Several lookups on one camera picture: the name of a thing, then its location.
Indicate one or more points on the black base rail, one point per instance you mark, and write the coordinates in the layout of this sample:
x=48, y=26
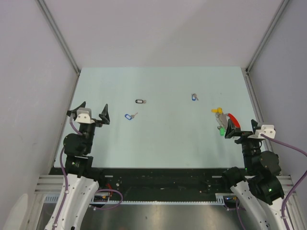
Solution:
x=163, y=185

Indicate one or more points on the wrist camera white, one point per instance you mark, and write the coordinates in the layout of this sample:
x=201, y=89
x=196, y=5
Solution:
x=83, y=112
x=265, y=131

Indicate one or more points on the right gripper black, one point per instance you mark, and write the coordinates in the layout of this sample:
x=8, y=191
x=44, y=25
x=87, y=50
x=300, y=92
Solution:
x=230, y=131

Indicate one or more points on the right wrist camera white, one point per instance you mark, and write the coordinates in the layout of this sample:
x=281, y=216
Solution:
x=265, y=131

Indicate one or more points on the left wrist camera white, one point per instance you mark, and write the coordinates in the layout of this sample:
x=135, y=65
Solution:
x=83, y=112

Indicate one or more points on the blue tag key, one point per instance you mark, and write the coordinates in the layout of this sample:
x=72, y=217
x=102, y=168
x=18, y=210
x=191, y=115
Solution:
x=194, y=97
x=131, y=116

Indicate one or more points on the black key tag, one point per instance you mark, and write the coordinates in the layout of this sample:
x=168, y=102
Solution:
x=140, y=101

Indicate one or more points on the metal keyring holder red handle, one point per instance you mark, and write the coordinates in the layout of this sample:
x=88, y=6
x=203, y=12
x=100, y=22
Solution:
x=222, y=120

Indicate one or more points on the yellow key tag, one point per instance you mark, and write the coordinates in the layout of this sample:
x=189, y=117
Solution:
x=217, y=110

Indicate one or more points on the green key tag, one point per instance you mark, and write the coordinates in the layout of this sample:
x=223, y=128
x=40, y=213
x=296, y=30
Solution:
x=222, y=131

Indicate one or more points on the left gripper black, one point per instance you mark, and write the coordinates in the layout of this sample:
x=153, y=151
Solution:
x=104, y=115

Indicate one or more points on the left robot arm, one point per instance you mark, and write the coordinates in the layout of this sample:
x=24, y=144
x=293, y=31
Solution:
x=81, y=180

